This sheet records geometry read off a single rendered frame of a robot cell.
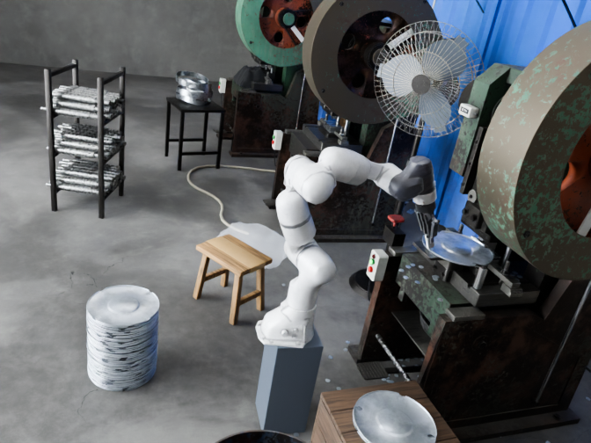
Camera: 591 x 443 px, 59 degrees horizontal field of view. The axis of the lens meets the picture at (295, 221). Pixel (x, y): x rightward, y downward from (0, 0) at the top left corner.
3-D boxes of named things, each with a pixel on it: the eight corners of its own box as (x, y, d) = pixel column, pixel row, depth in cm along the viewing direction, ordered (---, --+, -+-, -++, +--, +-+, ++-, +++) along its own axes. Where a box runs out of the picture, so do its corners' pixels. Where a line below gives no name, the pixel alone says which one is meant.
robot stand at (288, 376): (262, 436, 212) (277, 348, 193) (255, 403, 228) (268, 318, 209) (304, 432, 217) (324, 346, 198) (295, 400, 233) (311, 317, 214)
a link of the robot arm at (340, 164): (306, 129, 168) (329, 149, 156) (347, 146, 178) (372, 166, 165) (280, 181, 174) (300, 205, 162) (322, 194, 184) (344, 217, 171)
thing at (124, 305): (117, 336, 202) (117, 335, 202) (71, 304, 216) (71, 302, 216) (173, 307, 225) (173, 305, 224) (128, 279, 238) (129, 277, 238)
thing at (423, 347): (438, 374, 216) (439, 374, 216) (390, 312, 252) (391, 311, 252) (520, 365, 230) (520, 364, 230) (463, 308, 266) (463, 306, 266)
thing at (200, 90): (178, 170, 455) (183, 79, 421) (162, 153, 489) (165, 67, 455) (220, 169, 475) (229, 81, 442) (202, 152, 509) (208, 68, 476)
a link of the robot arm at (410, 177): (385, 198, 195) (401, 210, 187) (381, 168, 188) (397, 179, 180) (426, 178, 199) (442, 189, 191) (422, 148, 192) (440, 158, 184)
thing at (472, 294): (474, 308, 203) (479, 294, 200) (416, 250, 240) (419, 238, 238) (536, 303, 213) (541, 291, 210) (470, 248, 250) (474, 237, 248)
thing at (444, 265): (421, 286, 210) (430, 257, 204) (404, 267, 222) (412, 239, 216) (472, 283, 219) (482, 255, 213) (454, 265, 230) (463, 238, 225)
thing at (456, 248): (409, 232, 224) (410, 230, 223) (465, 231, 234) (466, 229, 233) (446, 267, 200) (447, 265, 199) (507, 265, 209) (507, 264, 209)
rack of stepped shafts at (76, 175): (109, 220, 357) (109, 79, 317) (41, 209, 356) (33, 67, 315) (129, 195, 396) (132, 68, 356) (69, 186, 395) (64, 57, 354)
